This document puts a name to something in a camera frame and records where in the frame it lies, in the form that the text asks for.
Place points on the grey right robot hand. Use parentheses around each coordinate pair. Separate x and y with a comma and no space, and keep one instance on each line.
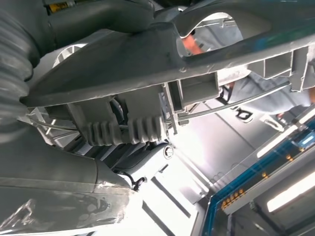
(61,182)

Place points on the person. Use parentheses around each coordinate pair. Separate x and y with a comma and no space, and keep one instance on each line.
(258,94)

